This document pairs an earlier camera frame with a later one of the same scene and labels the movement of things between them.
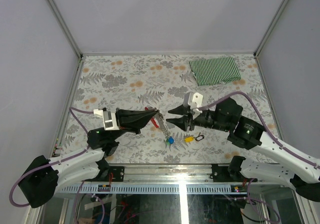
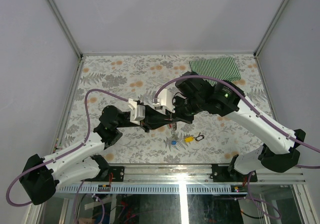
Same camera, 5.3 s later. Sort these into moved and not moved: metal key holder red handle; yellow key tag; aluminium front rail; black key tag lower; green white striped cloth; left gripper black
Moved: left gripper black; metal key holder red handle
Not moved: aluminium front rail; green white striped cloth; yellow key tag; black key tag lower
